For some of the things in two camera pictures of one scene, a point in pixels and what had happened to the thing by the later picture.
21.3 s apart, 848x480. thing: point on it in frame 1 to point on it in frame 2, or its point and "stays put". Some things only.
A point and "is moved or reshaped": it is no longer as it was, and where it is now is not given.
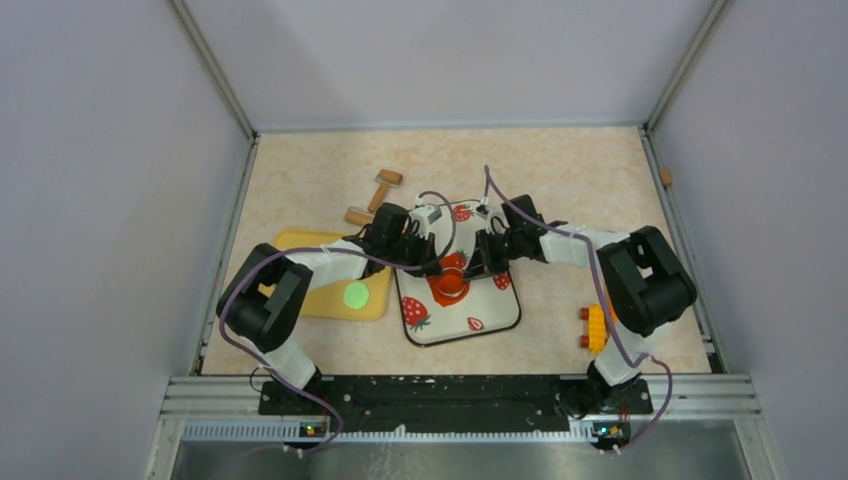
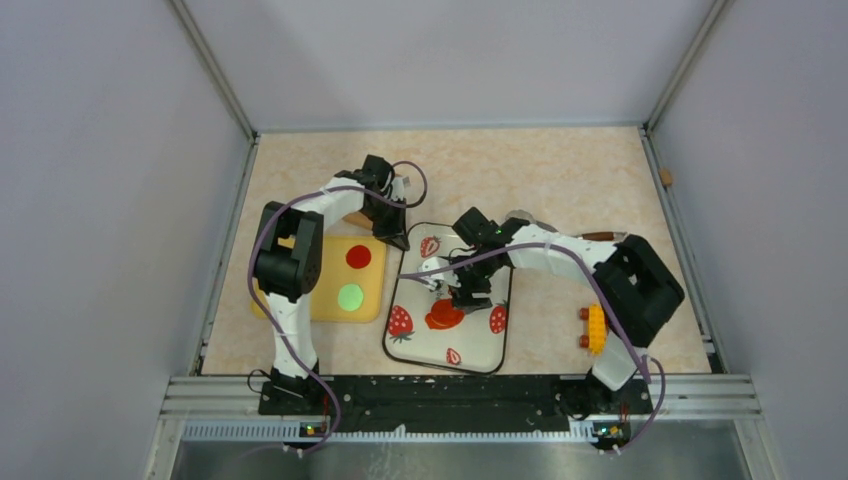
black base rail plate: [420, 404] stays put
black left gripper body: [410, 251] to [387, 220]
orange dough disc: [450, 287] is moved or reshaped
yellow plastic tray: [358, 300] stays put
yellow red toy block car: [596, 325] stays put
